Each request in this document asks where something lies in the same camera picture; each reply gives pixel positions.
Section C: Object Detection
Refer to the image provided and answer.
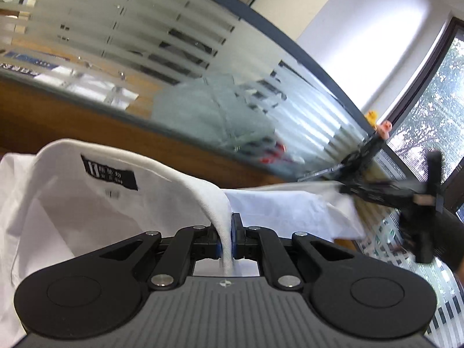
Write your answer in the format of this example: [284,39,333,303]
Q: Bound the person's right hand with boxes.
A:
[432,212,464,273]

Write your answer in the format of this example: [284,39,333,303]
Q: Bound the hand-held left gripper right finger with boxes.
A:
[231,213,358,291]

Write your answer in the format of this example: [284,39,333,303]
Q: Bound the pale green garment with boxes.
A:
[150,74,277,153]

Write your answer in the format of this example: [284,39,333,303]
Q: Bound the dark framed window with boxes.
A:
[386,16,464,222]

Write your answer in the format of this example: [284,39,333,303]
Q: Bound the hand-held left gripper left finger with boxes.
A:
[99,225,222,291]

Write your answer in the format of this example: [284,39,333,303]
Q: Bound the frosted glass desk partition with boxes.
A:
[0,0,383,184]
[357,145,464,348]

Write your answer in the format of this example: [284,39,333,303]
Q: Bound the red object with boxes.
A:
[258,141,288,164]

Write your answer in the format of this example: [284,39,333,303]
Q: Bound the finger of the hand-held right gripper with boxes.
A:
[339,178,428,210]

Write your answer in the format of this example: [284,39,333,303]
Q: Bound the white collared shirt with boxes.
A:
[0,138,367,348]

